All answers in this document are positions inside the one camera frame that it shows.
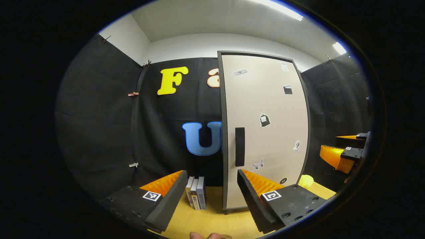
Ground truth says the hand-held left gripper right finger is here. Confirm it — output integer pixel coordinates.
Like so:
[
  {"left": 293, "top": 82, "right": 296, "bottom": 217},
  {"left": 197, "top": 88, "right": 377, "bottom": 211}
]
[{"left": 237, "top": 169, "right": 327, "bottom": 234}]

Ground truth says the dark grey cabinet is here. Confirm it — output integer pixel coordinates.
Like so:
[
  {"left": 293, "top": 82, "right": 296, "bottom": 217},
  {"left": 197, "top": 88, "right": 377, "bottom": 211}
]
[{"left": 217, "top": 50, "right": 311, "bottom": 214}]

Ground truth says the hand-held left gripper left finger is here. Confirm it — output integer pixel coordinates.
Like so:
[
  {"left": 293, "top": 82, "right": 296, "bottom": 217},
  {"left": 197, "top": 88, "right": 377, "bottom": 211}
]
[{"left": 100, "top": 170, "right": 189, "bottom": 233}]

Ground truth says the white upright book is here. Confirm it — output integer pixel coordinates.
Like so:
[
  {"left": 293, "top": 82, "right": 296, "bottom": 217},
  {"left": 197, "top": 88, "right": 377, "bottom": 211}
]
[{"left": 185, "top": 176, "right": 195, "bottom": 208}]

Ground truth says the black backdrop cloth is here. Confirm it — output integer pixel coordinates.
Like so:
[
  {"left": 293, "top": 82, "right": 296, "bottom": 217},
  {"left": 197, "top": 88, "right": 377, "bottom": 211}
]
[{"left": 56, "top": 33, "right": 372, "bottom": 199}]

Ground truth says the beige cabinet door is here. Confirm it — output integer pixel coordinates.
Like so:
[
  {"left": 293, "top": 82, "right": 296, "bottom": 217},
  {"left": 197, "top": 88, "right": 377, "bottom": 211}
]
[{"left": 221, "top": 54, "right": 309, "bottom": 209}]

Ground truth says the black cabinet door handle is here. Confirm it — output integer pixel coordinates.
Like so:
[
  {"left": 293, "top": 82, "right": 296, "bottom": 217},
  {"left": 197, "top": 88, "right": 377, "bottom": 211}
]
[{"left": 235, "top": 127, "right": 245, "bottom": 167}]

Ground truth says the yellow lumpy ball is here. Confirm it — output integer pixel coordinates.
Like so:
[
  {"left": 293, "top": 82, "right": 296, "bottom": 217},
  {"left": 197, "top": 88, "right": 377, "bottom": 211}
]
[{"left": 298, "top": 175, "right": 314, "bottom": 190}]

